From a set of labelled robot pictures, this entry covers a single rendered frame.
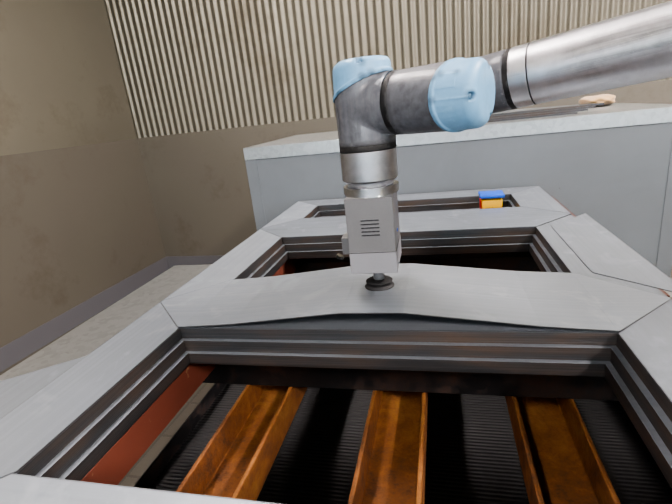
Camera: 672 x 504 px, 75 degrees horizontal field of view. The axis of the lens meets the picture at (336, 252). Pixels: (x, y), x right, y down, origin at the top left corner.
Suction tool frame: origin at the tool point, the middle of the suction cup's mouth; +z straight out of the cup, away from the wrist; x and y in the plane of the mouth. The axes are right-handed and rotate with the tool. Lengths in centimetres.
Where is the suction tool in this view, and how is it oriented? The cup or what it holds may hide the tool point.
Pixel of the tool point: (380, 293)
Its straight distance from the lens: 64.4
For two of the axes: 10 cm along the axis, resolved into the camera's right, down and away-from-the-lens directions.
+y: -2.0, 3.2, -9.3
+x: 9.7, -0.4, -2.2
